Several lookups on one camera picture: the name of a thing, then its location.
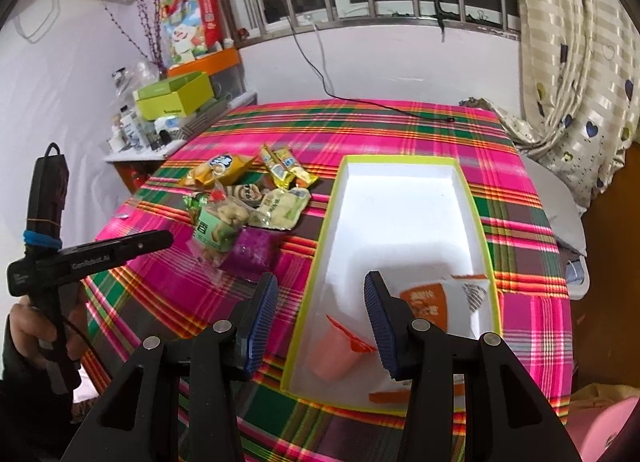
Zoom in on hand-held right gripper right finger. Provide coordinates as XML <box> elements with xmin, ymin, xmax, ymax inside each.
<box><xmin>363</xmin><ymin>271</ymin><xmax>583</xmax><ymax>462</ymax></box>

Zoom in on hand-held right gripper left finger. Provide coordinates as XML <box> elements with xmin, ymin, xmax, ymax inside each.
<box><xmin>60</xmin><ymin>272</ymin><xmax>279</xmax><ymax>462</ymax></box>

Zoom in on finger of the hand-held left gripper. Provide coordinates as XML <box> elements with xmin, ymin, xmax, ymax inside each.
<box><xmin>112</xmin><ymin>229</ymin><xmax>174</xmax><ymax>259</ymax></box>

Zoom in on pink jelly cup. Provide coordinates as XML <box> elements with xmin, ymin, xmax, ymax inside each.
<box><xmin>307</xmin><ymin>315</ymin><xmax>378</xmax><ymax>382</ymax></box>

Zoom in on orange and white snack packet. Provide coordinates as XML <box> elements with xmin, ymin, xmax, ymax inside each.
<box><xmin>400</xmin><ymin>273</ymin><xmax>491</xmax><ymax>339</ymax></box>

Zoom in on purple snack packet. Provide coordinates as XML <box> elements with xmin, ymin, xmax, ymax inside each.
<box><xmin>220</xmin><ymin>227</ymin><xmax>281</xmax><ymax>275</ymax></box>

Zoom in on green peanut snack packet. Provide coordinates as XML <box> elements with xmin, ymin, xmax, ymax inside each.
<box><xmin>187</xmin><ymin>197</ymin><xmax>251</xmax><ymax>268</ymax></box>

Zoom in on white box with yellow-green rim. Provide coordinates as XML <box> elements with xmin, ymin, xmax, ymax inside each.
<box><xmin>280</xmin><ymin>155</ymin><xmax>502</xmax><ymax>415</ymax></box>

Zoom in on yellow snack bag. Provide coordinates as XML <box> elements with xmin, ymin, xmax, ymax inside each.
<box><xmin>179</xmin><ymin>152</ymin><xmax>256</xmax><ymax>188</ymax></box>

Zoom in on yellow snack bar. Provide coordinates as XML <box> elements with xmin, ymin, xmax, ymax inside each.
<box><xmin>258</xmin><ymin>143</ymin><xmax>301</xmax><ymax>190</ymax></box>
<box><xmin>275</xmin><ymin>149</ymin><xmax>319</xmax><ymax>189</ymax></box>

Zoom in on person's left forearm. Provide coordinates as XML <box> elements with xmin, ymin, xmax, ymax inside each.
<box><xmin>0</xmin><ymin>332</ymin><xmax>81</xmax><ymax>462</ymax></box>

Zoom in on person's left hand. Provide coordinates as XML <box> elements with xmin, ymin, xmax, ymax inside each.
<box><xmin>7</xmin><ymin>282</ymin><xmax>90</xmax><ymax>379</ymax></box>

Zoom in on white side table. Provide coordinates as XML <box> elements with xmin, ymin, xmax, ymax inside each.
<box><xmin>103</xmin><ymin>91</ymin><xmax>258</xmax><ymax>193</ymax></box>

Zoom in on pale green snack packet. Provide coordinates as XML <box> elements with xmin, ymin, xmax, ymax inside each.
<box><xmin>250</xmin><ymin>187</ymin><xmax>311</xmax><ymax>232</ymax></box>

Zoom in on brown snack packet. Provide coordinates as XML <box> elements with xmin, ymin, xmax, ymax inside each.
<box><xmin>215</xmin><ymin>182</ymin><xmax>266</xmax><ymax>208</ymax></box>

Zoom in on group of small bottles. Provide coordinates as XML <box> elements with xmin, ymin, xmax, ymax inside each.
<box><xmin>106</xmin><ymin>65</ymin><xmax>176</xmax><ymax>153</ymax></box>

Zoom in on yellow-green cardboard box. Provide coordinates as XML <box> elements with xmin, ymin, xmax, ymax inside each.
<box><xmin>134</xmin><ymin>71</ymin><xmax>216</xmax><ymax>119</ymax></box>

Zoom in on clear plastic drawer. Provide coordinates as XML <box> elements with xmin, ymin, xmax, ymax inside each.
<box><xmin>207</xmin><ymin>65</ymin><xmax>248</xmax><ymax>104</ymax></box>

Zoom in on orange box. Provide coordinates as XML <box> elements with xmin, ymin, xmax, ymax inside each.
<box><xmin>167</xmin><ymin>47</ymin><xmax>243</xmax><ymax>79</ymax></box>

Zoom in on pink plaid tablecloth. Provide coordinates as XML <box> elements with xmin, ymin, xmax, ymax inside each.
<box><xmin>80</xmin><ymin>98</ymin><xmax>573</xmax><ymax>462</ymax></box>

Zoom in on grey pillow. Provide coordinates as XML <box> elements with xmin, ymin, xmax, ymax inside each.
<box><xmin>517</xmin><ymin>152</ymin><xmax>589</xmax><ymax>257</ymax></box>

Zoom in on colourful cartoon gift box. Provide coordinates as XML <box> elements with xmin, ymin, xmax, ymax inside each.
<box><xmin>159</xmin><ymin>0</ymin><xmax>223</xmax><ymax>66</ymax></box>

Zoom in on purple flower branches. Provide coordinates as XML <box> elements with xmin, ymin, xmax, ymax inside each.
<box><xmin>105</xmin><ymin>0</ymin><xmax>171</xmax><ymax>78</ymax></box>

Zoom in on floral bedding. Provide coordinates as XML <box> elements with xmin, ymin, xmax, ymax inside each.
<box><xmin>459</xmin><ymin>96</ymin><xmax>533</xmax><ymax>149</ymax></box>

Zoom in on pink chair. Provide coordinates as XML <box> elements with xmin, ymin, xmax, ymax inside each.
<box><xmin>570</xmin><ymin>384</ymin><xmax>640</xmax><ymax>462</ymax></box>

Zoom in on black hook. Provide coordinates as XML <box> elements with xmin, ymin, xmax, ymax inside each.
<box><xmin>434</xmin><ymin>0</ymin><xmax>454</xmax><ymax>41</ymax></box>

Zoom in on heart print curtain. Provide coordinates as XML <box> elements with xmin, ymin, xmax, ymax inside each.
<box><xmin>507</xmin><ymin>0</ymin><xmax>640</xmax><ymax>213</ymax></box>

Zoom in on black cable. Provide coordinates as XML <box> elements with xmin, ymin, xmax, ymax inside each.
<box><xmin>287</xmin><ymin>12</ymin><xmax>456</xmax><ymax>123</ymax></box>

